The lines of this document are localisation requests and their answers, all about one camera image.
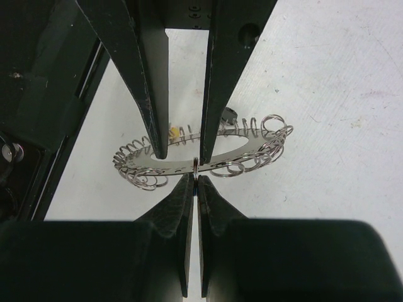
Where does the steel keyring disc with rings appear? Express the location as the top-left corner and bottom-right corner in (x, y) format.
(112, 115), (294, 191)

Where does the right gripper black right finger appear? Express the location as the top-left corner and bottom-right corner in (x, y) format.
(198, 176), (402, 301)

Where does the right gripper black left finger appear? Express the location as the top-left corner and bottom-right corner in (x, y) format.
(1, 174), (193, 301)

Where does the yellow tag key on disc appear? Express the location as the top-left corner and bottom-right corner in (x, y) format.
(169, 126), (181, 139)

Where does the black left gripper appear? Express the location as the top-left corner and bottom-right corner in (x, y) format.
(77, 0), (276, 164)

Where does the black tag key near disc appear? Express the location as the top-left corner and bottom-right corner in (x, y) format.
(221, 107), (238, 126)

